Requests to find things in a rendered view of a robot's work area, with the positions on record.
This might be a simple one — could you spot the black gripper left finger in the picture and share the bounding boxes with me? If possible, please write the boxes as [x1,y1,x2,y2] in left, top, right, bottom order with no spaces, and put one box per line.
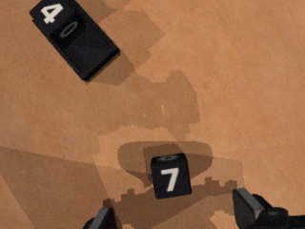
[82,208,117,229]

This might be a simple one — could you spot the black number cube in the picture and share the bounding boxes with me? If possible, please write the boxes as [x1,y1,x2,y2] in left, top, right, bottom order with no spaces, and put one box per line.
[30,0,85,44]
[151,153,192,199]

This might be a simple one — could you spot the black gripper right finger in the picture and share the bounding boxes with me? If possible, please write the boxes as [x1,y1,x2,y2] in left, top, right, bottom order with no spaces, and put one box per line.
[233,188,305,229]

